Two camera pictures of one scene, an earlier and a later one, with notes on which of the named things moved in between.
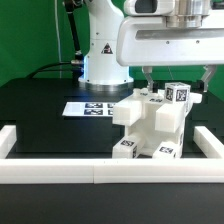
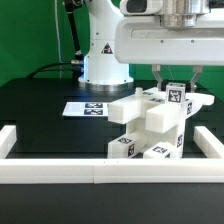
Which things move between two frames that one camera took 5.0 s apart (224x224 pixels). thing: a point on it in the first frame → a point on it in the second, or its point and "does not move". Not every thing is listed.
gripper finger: [211, 69] → [197, 69]
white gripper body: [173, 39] does not move
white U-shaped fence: [110, 171] does not move
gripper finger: [147, 70] → [156, 68]
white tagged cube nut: [177, 92] does not move
